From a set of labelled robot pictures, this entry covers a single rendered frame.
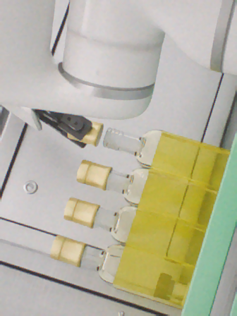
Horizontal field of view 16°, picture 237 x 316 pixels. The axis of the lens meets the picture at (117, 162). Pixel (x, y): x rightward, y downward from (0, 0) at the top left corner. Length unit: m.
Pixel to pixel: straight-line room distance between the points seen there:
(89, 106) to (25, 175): 0.56
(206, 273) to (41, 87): 0.36
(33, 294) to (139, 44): 0.65
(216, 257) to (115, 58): 0.35
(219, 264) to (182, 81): 0.43
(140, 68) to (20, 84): 0.12
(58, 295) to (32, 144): 0.24
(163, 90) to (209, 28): 0.62
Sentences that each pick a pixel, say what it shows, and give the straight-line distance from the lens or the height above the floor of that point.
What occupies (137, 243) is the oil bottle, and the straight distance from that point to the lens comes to 1.19.
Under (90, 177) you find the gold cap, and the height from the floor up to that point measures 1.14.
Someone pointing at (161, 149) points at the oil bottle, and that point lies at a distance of 1.22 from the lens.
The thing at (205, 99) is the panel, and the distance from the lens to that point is 1.41.
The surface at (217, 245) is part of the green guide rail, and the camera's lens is 1.08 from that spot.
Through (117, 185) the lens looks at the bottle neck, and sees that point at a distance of 1.22.
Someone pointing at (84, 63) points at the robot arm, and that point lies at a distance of 0.83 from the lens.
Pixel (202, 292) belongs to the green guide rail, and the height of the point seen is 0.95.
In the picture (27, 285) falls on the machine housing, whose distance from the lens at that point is 1.39.
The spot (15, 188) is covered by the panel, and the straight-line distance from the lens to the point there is 1.38.
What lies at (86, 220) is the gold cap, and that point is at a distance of 1.22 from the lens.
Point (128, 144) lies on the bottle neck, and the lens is 1.24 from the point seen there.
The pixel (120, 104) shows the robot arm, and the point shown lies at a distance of 0.84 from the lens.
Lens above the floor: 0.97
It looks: 6 degrees up
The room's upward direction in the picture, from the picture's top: 73 degrees counter-clockwise
